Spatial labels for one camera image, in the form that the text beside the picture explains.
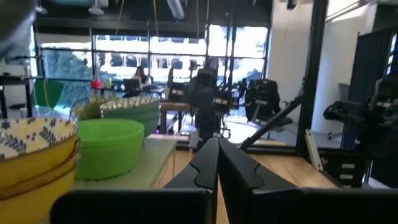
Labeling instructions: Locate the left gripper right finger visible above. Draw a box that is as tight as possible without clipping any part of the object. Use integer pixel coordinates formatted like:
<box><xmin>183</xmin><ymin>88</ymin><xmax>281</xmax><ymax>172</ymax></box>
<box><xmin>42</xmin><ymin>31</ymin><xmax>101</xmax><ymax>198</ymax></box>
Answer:
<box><xmin>219</xmin><ymin>138</ymin><xmax>398</xmax><ymax>224</ymax></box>

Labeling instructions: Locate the yellow floral-patterned bowl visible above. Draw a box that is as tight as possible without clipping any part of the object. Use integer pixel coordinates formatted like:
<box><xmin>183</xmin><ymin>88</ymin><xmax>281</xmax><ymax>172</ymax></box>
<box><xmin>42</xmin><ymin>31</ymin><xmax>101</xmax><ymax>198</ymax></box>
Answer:
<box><xmin>0</xmin><ymin>161</ymin><xmax>78</xmax><ymax>224</ymax></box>
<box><xmin>0</xmin><ymin>149</ymin><xmax>81</xmax><ymax>200</ymax></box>
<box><xmin>0</xmin><ymin>117</ymin><xmax>80</xmax><ymax>189</ymax></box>

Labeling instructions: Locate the person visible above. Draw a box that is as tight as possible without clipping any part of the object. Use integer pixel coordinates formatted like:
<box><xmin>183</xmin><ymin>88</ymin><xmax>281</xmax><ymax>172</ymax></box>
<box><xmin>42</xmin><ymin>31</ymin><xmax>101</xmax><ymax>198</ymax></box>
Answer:
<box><xmin>132</xmin><ymin>65</ymin><xmax>153</xmax><ymax>90</ymax></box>

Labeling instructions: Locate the dark blue partition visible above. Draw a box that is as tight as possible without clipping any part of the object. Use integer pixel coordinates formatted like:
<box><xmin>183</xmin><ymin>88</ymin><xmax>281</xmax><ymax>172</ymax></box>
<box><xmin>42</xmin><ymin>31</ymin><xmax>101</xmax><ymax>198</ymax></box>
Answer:
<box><xmin>348</xmin><ymin>29</ymin><xmax>396</xmax><ymax>103</ymax></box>

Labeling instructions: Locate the white bracket strip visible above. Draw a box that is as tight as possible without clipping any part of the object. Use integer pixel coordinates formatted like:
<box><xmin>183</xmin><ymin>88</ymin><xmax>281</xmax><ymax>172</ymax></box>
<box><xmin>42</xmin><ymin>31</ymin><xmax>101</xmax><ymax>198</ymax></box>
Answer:
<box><xmin>304</xmin><ymin>129</ymin><xmax>324</xmax><ymax>172</ymax></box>

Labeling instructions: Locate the black side table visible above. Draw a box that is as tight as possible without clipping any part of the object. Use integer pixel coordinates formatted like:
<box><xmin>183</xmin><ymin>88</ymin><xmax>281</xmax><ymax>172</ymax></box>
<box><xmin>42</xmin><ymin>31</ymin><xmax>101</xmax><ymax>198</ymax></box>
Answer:
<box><xmin>0</xmin><ymin>75</ymin><xmax>43</xmax><ymax>118</ymax></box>

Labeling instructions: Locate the wooden background table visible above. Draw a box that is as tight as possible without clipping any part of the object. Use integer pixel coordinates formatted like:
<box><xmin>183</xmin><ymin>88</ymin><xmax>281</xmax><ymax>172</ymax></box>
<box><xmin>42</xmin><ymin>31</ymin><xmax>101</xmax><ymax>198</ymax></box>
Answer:
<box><xmin>160</xmin><ymin>102</ymin><xmax>193</xmax><ymax>134</ymax></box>

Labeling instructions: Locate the small potted plant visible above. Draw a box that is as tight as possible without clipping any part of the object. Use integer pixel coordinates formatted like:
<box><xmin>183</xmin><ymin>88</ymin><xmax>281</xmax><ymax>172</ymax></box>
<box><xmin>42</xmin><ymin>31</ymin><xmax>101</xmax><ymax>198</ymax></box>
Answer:
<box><xmin>73</xmin><ymin>95</ymin><xmax>109</xmax><ymax>121</ymax></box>

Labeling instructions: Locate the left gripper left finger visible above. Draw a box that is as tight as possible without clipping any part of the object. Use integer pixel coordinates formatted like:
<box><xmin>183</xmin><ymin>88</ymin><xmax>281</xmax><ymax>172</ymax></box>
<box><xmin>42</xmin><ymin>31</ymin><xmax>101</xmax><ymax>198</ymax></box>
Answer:
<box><xmin>49</xmin><ymin>138</ymin><xmax>220</xmax><ymax>224</ymax></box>

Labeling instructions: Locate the teal floral-patterned bowl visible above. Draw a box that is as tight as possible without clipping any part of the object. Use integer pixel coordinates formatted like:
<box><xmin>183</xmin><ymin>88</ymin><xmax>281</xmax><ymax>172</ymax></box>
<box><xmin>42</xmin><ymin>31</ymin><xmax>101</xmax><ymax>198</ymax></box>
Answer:
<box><xmin>99</xmin><ymin>95</ymin><xmax>161</xmax><ymax>118</ymax></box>
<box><xmin>104</xmin><ymin>108</ymin><xmax>161</xmax><ymax>138</ymax></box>

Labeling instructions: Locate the green round object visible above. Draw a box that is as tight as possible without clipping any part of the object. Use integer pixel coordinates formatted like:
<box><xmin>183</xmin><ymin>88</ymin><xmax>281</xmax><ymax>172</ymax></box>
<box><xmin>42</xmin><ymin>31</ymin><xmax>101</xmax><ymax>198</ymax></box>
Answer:
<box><xmin>32</xmin><ymin>79</ymin><xmax>65</xmax><ymax>109</ymax></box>

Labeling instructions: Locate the black office chair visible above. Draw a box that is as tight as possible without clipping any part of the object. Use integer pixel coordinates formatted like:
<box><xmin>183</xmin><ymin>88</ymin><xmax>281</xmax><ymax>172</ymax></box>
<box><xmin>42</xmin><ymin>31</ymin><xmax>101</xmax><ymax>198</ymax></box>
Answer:
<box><xmin>245</xmin><ymin>79</ymin><xmax>293</xmax><ymax>125</ymax></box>

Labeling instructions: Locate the black aluminium table frame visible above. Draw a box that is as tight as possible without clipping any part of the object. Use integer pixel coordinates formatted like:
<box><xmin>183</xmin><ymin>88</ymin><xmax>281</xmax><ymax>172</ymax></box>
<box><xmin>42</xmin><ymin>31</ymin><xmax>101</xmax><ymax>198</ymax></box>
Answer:
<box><xmin>238</xmin><ymin>0</ymin><xmax>330</xmax><ymax>156</ymax></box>

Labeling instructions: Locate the black laptop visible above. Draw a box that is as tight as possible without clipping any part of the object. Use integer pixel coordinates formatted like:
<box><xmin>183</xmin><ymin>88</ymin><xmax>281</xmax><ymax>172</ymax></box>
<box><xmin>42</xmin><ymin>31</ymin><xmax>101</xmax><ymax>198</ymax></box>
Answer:
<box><xmin>123</xmin><ymin>78</ymin><xmax>141</xmax><ymax>91</ymax></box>

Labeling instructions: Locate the green plastic bowl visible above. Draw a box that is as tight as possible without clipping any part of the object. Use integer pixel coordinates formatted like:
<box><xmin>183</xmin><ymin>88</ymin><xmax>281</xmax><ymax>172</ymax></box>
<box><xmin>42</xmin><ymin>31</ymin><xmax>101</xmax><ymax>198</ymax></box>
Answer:
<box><xmin>76</xmin><ymin>119</ymin><xmax>146</xmax><ymax>149</ymax></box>
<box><xmin>76</xmin><ymin>136</ymin><xmax>144</xmax><ymax>182</ymax></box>

